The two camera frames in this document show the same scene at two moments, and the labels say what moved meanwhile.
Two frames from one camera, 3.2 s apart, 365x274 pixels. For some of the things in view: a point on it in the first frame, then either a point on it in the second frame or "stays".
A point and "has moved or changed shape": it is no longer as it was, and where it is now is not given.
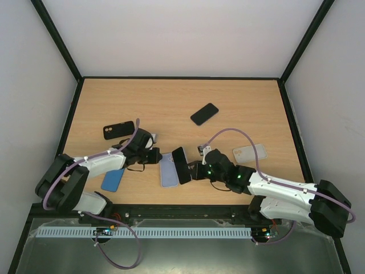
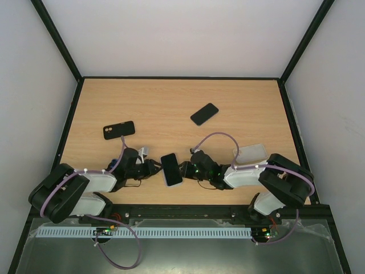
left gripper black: x=156 y=157 to x=150 y=164
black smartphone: x=181 y=165 has moved or changed shape
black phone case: x=119 y=130 stays
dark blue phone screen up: x=204 y=113 stays
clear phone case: x=247 y=153 stays
